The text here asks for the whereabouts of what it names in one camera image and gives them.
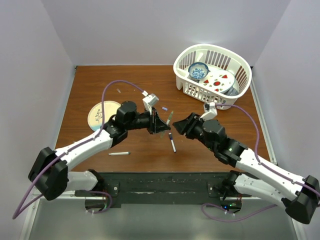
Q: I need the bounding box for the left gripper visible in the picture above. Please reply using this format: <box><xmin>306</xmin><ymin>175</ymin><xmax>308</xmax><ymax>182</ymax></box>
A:
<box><xmin>125</xmin><ymin>106</ymin><xmax>170</xmax><ymax>135</ymax></box>

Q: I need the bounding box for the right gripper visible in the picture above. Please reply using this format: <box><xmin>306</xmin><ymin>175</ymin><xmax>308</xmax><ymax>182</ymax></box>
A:
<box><xmin>173</xmin><ymin>112</ymin><xmax>216</xmax><ymax>152</ymax></box>

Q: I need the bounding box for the green pen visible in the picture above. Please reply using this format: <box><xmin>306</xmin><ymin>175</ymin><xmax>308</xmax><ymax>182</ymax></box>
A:
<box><xmin>160</xmin><ymin>111</ymin><xmax>174</xmax><ymax>139</ymax></box>

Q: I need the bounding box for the blue marker cap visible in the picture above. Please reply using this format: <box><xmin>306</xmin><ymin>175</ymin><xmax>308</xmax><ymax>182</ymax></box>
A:
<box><xmin>168</xmin><ymin>132</ymin><xmax>173</xmax><ymax>141</ymax></box>

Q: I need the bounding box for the blue white marker pen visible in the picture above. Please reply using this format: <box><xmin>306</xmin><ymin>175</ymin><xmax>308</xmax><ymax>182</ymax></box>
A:
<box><xmin>170</xmin><ymin>139</ymin><xmax>177</xmax><ymax>153</ymax></box>

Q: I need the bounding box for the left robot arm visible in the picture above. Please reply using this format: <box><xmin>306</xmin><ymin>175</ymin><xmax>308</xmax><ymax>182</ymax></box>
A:
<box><xmin>28</xmin><ymin>101</ymin><xmax>170</xmax><ymax>201</ymax></box>

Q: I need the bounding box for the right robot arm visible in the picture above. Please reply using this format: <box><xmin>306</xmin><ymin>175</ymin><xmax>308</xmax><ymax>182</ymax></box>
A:
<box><xmin>173</xmin><ymin>113</ymin><xmax>320</xmax><ymax>225</ymax></box>

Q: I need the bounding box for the teal tipped white marker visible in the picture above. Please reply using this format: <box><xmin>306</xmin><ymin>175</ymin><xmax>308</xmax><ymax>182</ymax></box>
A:
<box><xmin>108</xmin><ymin>151</ymin><xmax>131</xmax><ymax>156</ymax></box>

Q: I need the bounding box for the blue patterned bowl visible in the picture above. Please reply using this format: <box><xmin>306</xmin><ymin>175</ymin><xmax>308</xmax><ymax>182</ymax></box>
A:
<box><xmin>188</xmin><ymin>62</ymin><xmax>210</xmax><ymax>81</ymax></box>

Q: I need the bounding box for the watermelon pattern plate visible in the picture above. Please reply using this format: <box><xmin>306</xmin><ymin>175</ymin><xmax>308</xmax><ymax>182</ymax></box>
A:
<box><xmin>199</xmin><ymin>69</ymin><xmax>236</xmax><ymax>94</ymax></box>

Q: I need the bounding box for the grey dish in basket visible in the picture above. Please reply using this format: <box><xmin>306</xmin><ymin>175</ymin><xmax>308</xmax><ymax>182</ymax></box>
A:
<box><xmin>223</xmin><ymin>86</ymin><xmax>239</xmax><ymax>96</ymax></box>

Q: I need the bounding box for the white plastic dish basket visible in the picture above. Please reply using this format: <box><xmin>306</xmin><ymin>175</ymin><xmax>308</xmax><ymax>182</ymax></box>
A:
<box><xmin>173</xmin><ymin>44</ymin><xmax>252</xmax><ymax>110</ymax></box>

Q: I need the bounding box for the round cream blue plate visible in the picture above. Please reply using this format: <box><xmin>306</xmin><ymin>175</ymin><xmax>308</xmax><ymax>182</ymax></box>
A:
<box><xmin>87</xmin><ymin>100</ymin><xmax>121</xmax><ymax>132</ymax></box>

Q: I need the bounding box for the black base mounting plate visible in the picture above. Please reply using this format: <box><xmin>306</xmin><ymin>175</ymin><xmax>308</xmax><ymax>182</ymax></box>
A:
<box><xmin>75</xmin><ymin>172</ymin><xmax>242</xmax><ymax>213</ymax></box>

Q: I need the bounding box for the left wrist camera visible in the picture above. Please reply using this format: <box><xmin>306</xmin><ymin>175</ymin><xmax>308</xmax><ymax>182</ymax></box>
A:
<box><xmin>142</xmin><ymin>93</ymin><xmax>159</xmax><ymax>111</ymax></box>

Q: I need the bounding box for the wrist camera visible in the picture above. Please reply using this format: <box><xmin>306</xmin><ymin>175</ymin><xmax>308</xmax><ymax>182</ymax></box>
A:
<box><xmin>142</xmin><ymin>93</ymin><xmax>159</xmax><ymax>111</ymax></box>
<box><xmin>200</xmin><ymin>102</ymin><xmax>218</xmax><ymax>121</ymax></box>

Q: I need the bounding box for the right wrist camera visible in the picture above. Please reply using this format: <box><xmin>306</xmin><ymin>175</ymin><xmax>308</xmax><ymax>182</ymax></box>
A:
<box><xmin>200</xmin><ymin>102</ymin><xmax>218</xmax><ymax>121</ymax></box>

